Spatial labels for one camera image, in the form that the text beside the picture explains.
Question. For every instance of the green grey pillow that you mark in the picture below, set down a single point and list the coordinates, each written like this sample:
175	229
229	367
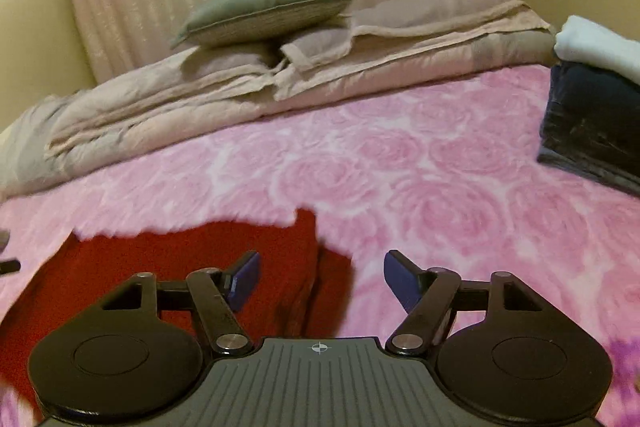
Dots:
220	23

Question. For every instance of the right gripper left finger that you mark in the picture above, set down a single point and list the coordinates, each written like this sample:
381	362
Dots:
217	295

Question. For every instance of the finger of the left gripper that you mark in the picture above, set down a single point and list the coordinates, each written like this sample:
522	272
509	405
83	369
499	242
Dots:
7	266

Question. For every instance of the grey pink folded duvet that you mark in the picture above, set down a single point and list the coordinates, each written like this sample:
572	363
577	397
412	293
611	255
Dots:
393	45

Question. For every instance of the red patterned knit sweater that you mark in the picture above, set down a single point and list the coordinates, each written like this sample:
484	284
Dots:
302	288

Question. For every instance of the dark folded garment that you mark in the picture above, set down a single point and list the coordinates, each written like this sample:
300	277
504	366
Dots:
591	126

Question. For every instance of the white folded towel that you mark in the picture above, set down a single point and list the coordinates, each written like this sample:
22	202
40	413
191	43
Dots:
583	41

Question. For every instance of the pink rose bed blanket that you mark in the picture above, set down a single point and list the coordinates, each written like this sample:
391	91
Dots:
445	173

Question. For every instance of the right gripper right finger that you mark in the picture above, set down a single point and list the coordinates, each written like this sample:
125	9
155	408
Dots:
426	296

